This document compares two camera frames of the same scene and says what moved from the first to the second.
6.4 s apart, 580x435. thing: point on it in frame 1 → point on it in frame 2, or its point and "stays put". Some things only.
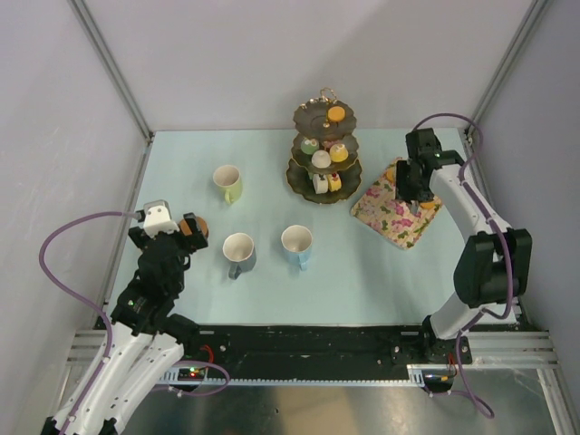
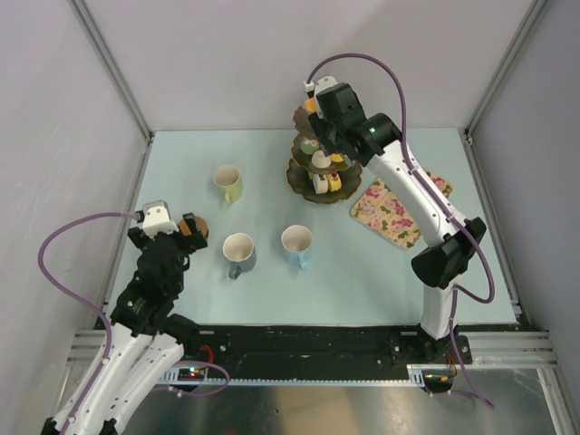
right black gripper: x=402 y=190 → x=318 y=123
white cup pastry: x=321 y=186 stays put
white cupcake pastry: x=321 y=159 stays put
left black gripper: x=197 y=237 stays put
